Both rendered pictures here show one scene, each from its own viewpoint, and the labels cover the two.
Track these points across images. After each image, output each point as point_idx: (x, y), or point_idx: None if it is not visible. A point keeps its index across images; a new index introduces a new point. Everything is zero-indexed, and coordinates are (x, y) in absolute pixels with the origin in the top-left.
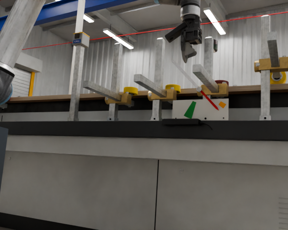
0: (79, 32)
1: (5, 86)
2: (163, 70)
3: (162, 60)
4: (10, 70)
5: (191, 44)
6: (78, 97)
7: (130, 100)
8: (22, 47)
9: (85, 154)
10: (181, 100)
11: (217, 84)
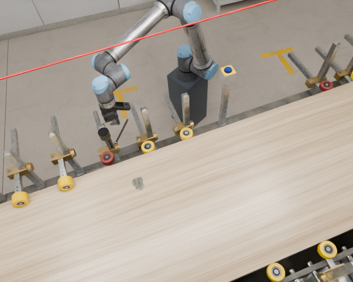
0: (223, 67)
1: (196, 71)
2: (145, 127)
3: (143, 121)
4: (194, 65)
5: (112, 119)
6: (221, 113)
7: (174, 132)
8: (195, 56)
9: None
10: (130, 144)
11: (101, 144)
